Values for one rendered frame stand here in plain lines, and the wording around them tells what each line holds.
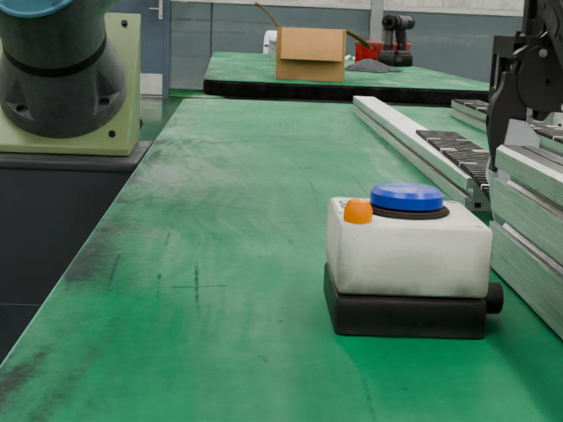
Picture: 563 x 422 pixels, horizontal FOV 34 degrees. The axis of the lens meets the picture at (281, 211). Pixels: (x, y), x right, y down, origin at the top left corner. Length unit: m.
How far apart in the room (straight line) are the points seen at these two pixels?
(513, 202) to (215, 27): 10.98
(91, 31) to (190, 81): 10.55
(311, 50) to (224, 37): 8.84
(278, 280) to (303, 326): 0.09
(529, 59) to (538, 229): 0.17
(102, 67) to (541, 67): 0.56
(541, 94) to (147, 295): 0.32
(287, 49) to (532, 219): 2.18
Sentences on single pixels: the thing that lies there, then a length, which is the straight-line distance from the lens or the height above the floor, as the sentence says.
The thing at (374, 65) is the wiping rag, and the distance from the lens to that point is 3.51.
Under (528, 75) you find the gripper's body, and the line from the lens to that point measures 0.68.
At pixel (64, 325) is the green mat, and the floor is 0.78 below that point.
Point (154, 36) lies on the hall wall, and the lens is 11.56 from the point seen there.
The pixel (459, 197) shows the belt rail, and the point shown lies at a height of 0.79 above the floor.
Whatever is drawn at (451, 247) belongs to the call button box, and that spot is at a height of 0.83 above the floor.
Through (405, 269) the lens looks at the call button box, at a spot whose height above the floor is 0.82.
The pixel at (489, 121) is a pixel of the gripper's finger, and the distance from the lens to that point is 0.69.
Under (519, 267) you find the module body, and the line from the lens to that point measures 0.59.
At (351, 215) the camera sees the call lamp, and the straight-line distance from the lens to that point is 0.48.
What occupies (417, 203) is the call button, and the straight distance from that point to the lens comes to 0.50.
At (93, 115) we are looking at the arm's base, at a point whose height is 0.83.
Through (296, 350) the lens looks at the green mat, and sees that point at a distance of 0.47.
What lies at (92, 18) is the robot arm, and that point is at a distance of 1.03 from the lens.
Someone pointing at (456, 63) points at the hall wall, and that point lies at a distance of 11.87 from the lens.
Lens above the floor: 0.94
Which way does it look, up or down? 11 degrees down
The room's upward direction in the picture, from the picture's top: 3 degrees clockwise
